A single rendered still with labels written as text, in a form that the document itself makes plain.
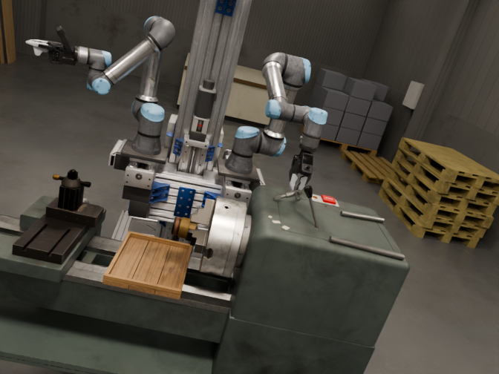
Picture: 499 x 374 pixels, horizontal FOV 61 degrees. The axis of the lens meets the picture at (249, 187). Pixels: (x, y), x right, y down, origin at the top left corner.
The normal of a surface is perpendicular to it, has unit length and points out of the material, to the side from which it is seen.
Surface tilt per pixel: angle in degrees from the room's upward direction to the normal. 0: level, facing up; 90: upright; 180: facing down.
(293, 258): 90
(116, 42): 90
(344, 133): 90
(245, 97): 90
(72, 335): 0
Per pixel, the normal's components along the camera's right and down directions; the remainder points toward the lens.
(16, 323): 0.25, -0.90
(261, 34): 0.10, 0.40
